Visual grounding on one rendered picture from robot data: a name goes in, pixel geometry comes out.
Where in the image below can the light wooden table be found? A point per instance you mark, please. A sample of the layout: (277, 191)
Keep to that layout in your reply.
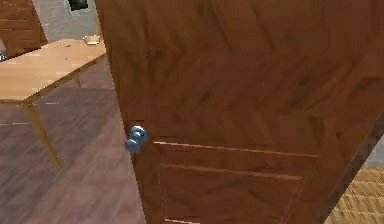
(40, 70)

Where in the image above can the blue-grey round door knob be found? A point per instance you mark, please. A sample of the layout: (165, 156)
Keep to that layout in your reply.
(136, 139)

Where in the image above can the small tan bowl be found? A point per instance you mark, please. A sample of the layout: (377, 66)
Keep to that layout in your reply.
(91, 39)

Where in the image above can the brown wooden room door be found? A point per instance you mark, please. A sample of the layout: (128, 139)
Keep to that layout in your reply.
(253, 100)

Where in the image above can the brown wooden cabinet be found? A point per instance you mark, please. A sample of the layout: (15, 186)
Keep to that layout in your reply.
(20, 26)

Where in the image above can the black box-shaped object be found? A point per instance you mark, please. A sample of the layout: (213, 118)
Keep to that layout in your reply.
(78, 4)

